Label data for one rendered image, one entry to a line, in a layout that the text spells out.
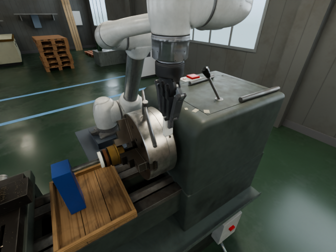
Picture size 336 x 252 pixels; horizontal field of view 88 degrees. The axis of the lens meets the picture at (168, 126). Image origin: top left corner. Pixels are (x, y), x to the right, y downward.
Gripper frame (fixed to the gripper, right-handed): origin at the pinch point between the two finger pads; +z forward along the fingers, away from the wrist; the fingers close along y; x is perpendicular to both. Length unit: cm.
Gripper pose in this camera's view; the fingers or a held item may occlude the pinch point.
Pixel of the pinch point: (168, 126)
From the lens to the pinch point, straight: 54.9
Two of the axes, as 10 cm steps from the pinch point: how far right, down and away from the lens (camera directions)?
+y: 5.3, 5.0, -6.9
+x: 8.5, -2.9, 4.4
